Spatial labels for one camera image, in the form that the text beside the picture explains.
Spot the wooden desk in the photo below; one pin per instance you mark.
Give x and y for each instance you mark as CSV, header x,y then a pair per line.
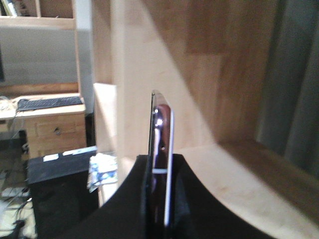
x,y
39,61

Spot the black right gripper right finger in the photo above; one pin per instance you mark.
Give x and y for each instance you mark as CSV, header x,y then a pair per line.
x,y
199,215

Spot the black keyboard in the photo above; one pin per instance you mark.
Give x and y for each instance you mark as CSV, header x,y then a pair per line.
x,y
29,105

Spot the stack of papers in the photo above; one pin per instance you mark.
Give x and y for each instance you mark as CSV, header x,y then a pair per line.
x,y
103,169

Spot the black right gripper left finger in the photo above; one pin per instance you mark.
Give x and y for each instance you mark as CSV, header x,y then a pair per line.
x,y
123,215

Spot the wooden shelf unit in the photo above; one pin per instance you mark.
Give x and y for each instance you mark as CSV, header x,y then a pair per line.
x,y
209,59

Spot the black foldable phone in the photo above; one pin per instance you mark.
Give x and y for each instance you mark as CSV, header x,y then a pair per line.
x,y
160,152

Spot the black computer tower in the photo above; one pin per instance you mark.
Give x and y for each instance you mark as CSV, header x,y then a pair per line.
x,y
58,188

